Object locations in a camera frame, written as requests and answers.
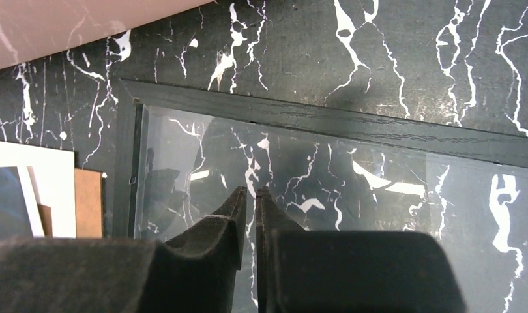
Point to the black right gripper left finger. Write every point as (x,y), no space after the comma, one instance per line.
(192,272)

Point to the cat photo print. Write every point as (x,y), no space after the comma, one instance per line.
(19,214)

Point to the brown cardboard backing board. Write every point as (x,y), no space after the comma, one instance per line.
(88,186)

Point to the white mat board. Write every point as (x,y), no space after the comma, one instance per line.
(52,175)

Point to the black picture frame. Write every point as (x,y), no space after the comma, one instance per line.
(480,145)

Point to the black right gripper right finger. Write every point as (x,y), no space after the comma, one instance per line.
(348,271)

